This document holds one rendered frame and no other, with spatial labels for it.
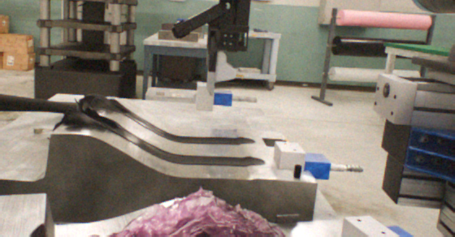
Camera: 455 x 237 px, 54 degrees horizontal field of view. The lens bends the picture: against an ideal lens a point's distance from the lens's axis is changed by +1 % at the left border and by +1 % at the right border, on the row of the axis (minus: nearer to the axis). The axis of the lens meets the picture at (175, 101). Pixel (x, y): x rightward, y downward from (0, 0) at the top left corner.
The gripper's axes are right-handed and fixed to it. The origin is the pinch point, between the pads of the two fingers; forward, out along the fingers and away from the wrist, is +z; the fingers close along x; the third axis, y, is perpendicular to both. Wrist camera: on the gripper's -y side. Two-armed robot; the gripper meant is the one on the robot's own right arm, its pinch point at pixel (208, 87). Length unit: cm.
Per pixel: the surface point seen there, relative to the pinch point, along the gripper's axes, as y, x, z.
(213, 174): -0.1, -34.9, 6.4
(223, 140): 2.6, -17.1, 6.7
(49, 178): -23.2, -36.0, 8.4
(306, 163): 13.8, -31.2, 5.0
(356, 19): 211, 495, -17
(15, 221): -20, -57, 4
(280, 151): 9.8, -31.2, 3.4
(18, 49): -269, 581, 62
